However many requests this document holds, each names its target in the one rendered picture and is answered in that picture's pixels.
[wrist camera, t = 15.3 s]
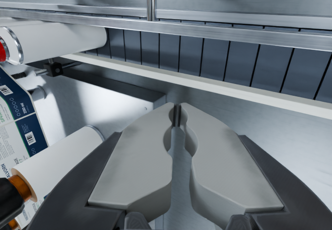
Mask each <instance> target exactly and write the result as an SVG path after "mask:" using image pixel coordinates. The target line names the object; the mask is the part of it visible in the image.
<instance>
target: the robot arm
mask: <svg viewBox="0 0 332 230"><path fill-rule="evenodd" d="M176 119H177V127H180V128H181V129H182V130H183V131H184V133H185V145H184V147H185V149H186V151H188V153H189V154H190V155H191V157H192V163H191V172H190V182H189V191H190V198H191V204H192V207H193V209H194V211H195V212H196V213H198V214H199V215H201V216H203V217H204V218H205V219H206V220H209V221H211V222H213V223H214V226H215V230H332V212H331V210H330V209H329V208H328V207H327V206H326V205H325V204H324V203H323V202H322V201H321V199H320V198H319V197H318V196H317V195H316V194H315V193H314V192H313V191H312V190H311V189H310V188H309V187H308V186H307V185H306V184H305V183H303V182H302V181H301V180H300V179H299V178H298V177H297V176H296V175H294V174H293V173H292V172H291V171H289V170H288V169H287V168H286V167H284V166H283V165H282V164H281V163H279V162H278V161H277V160H276V159H274V158H273V157H272V156H271V155H270V154H269V153H267V152H266V151H265V150H264V149H262V148H261V147H260V146H259V145H257V144H256V143H255V142H254V141H252V140H251V139H250V138H249V137H247V136H246V135H238V134H237V133H236V132H235V131H233V130H232V129H231V128H230V127H228V126H227V125H226V124H224V123H223V122H221V121H220V120H218V119H216V118H214V117H213V116H211V115H209V114H207V113H205V112H203V111H201V110H199V109H197V108H195V107H193V106H191V105H190V104H188V103H181V104H174V103H171V102H169V103H166V104H164V105H162V106H160V107H158V108H156V109H154V110H152V111H150V112H148V113H147V114H145V115H143V116H141V117H139V118H138V119H136V120H135V121H133V122H132V123H131V124H129V125H128V126H127V127H126V128H125V129H123V130H122V131H121V132H114V133H113V134H112V135H110V136H109V137H108V138H107V139H106V140H105V141H104V142H102V143H101V144H100V145H99V146H98V147H97V148H95V149H94V150H93V151H92V152H91V153H90V154H88V155H87V156H86V157H85V158H84V159H83V160H82V161H80V162H79V163H78V164H77V165H76V166H75V167H74V168H72V169H71V170H70V171H69V172H68V173H67V174H66V175H65V176H64V177H63V178H62V179H61V180H60V181H59V182H58V184H57V185H56V186H55V187H54V188H53V189H52V191H51V192H50V193H49V194H48V196H47V197H46V198H45V200H44V201H43V202H42V204H41V205H40V207H39V208H38V210H37V211H36V213H35V214H34V216H33V218H32V219H31V221H30V223H29V225H28V226H27V228H26V230H152V229H151V227H150V225H149V224H148V223H149V222H151V221H152V220H154V219H156V218H158V217H159V216H161V215H163V214H164V213H166V212H167V211H168V210H169V209H170V205H171V184H172V157H171V156H170V155H169V154H168V151H169V150H170V148H171V129H172V128H173V127H175V121H176Z"/></svg>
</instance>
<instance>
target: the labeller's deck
mask: <svg viewBox="0 0 332 230"><path fill-rule="evenodd" d="M45 63H47V62H43V61H35V62H31V63H26V64H22V65H19V66H16V65H12V64H9V63H8V62H6V63H1V64H0V65H1V66H2V67H3V68H4V69H5V70H6V71H7V72H8V73H9V74H10V75H13V74H16V73H21V72H25V74H26V77H24V78H21V79H16V81H17V82H18V83H19V84H20V85H21V86H23V87H24V88H25V89H26V90H29V89H32V88H35V87H36V86H37V85H39V86H41V87H42V88H43V90H44V91H45V94H46V98H45V99H44V100H41V99H40V100H38V101H35V102H34V105H35V107H36V110H37V113H38V116H39V118H40V121H41V124H42V127H43V130H44V133H45V135H46V138H47V141H48V144H49V146H51V145H53V144H55V143H57V142H58V141H60V140H62V139H64V138H65V137H67V136H69V135H71V134H72V133H74V132H76V131H78V130H79V129H81V128H83V127H84V126H86V125H91V126H93V127H95V128H96V129H97V130H98V131H99V132H100V133H101V134H102V136H103V138H104V140H106V139H107V138H108V137H109V136H110V135H112V134H113V133H114V132H121V131H122V130H123V129H125V128H126V127H127V126H128V125H129V124H131V123H132V122H133V121H135V120H136V119H138V118H139V117H141V116H143V115H145V114H147V113H148V112H150V111H152V110H154V109H156V108H158V107H160V106H162V105H164V104H165V103H166V95H165V94H163V93H160V92H156V91H153V90H149V89H145V88H141V87H137V86H134V85H130V84H126V83H122V82H119V81H115V80H111V79H107V78H104V77H99V76H95V75H91V74H88V73H84V72H80V71H76V70H73V69H69V68H66V69H63V75H60V76H57V77H50V76H47V75H46V74H45V75H41V76H38V77H36V76H34V74H33V72H35V71H39V70H42V69H44V66H43V65H44V64H45ZM148 224H149V225H150V227H151V229H152V230H163V215H161V216H159V217H158V218H156V219H154V220H152V221H151V222H149V223H148Z"/></svg>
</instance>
